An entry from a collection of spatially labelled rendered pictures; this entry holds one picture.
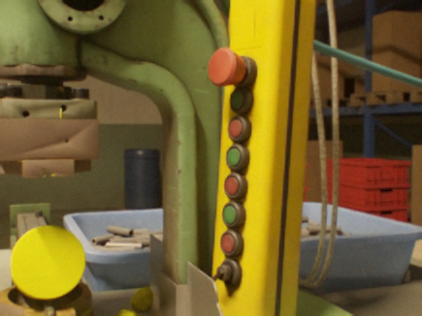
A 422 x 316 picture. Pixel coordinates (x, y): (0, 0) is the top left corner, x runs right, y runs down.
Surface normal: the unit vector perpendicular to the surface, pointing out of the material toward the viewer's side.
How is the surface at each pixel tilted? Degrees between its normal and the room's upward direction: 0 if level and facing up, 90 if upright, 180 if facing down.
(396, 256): 100
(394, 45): 90
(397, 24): 90
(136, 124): 90
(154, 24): 90
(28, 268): 74
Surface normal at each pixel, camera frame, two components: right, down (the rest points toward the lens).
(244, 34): -0.73, -0.06
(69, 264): 0.32, -0.23
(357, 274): 0.33, 0.22
